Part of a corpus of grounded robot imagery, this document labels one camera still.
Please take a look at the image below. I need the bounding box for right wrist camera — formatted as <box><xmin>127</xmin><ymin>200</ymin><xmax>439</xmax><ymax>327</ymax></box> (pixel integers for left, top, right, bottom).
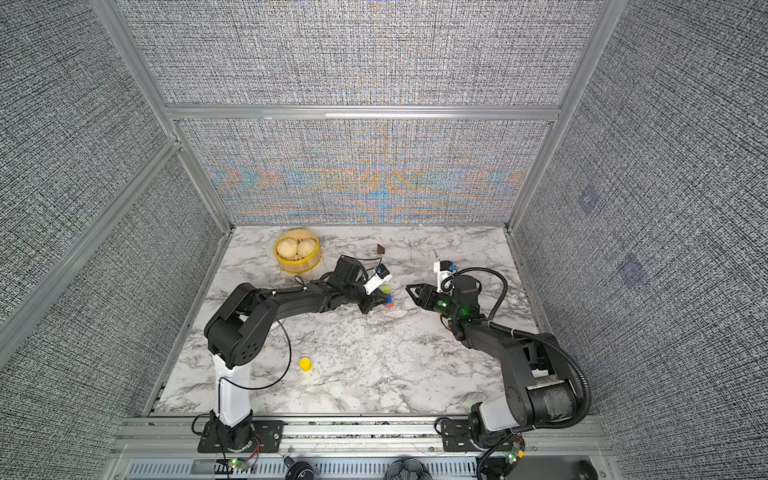
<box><xmin>433</xmin><ymin>260</ymin><xmax>457</xmax><ymax>293</ymax></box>

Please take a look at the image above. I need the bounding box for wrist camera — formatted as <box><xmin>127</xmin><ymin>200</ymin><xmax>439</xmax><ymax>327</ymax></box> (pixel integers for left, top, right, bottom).
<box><xmin>433</xmin><ymin>260</ymin><xmax>457</xmax><ymax>293</ymax></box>
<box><xmin>364</xmin><ymin>264</ymin><xmax>392</xmax><ymax>295</ymax></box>

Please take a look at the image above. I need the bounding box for yellow cylinder block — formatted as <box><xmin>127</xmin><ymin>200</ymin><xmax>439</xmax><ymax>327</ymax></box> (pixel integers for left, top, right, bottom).
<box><xmin>299</xmin><ymin>357</ymin><xmax>313</xmax><ymax>372</ymax></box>

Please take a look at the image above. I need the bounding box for right cream bun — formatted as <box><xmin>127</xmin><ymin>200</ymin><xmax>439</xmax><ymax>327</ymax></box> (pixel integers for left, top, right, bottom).
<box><xmin>297</xmin><ymin>238</ymin><xmax>317</xmax><ymax>259</ymax></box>

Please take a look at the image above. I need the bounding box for left cream bun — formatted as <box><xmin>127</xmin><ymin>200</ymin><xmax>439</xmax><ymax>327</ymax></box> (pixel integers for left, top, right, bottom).
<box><xmin>276</xmin><ymin>238</ymin><xmax>299</xmax><ymax>261</ymax></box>

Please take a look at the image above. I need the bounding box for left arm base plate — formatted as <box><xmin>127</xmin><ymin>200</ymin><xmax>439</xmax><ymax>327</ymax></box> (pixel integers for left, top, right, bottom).
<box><xmin>197</xmin><ymin>420</ymin><xmax>284</xmax><ymax>454</ymax></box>

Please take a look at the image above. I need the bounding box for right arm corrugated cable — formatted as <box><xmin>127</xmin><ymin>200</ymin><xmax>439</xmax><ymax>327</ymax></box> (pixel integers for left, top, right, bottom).
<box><xmin>455</xmin><ymin>266</ymin><xmax>593</xmax><ymax>463</ymax></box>

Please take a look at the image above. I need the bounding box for cream bun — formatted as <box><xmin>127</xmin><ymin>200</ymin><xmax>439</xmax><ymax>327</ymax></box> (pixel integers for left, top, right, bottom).
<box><xmin>297</xmin><ymin>238</ymin><xmax>317</xmax><ymax>259</ymax></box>
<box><xmin>276</xmin><ymin>238</ymin><xmax>299</xmax><ymax>261</ymax></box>

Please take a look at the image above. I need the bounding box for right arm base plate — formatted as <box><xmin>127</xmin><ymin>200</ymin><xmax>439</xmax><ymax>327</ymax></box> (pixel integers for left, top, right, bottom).
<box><xmin>434</xmin><ymin>417</ymin><xmax>482</xmax><ymax>453</ymax></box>

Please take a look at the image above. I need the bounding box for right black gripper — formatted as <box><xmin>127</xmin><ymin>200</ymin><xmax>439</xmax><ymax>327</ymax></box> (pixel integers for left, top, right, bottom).
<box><xmin>407</xmin><ymin>283</ymin><xmax>462</xmax><ymax>322</ymax></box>

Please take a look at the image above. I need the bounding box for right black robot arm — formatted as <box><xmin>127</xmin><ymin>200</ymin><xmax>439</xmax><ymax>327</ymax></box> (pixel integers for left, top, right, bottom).
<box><xmin>406</xmin><ymin>267</ymin><xmax>592</xmax><ymax>449</ymax></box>

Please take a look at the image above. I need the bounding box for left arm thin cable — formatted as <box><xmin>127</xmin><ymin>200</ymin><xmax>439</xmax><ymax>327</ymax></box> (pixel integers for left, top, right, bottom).
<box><xmin>218</xmin><ymin>317</ymin><xmax>293</xmax><ymax>392</ymax></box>

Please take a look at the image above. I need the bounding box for aluminium front rail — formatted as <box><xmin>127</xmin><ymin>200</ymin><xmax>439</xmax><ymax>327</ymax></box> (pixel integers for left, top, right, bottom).
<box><xmin>108</xmin><ymin>415</ymin><xmax>615</xmax><ymax>459</ymax></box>

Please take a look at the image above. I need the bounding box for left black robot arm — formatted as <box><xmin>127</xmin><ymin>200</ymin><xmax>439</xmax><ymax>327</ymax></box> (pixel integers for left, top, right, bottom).
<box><xmin>204</xmin><ymin>255</ymin><xmax>392</xmax><ymax>453</ymax></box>

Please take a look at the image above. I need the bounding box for yellow bamboo steamer basket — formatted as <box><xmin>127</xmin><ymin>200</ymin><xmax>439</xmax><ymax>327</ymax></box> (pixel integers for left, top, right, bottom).
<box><xmin>273</xmin><ymin>229</ymin><xmax>322</xmax><ymax>274</ymax></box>

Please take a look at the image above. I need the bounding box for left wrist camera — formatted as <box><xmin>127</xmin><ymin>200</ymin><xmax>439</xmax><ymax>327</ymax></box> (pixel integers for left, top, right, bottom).
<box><xmin>364</xmin><ymin>264</ymin><xmax>392</xmax><ymax>295</ymax></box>

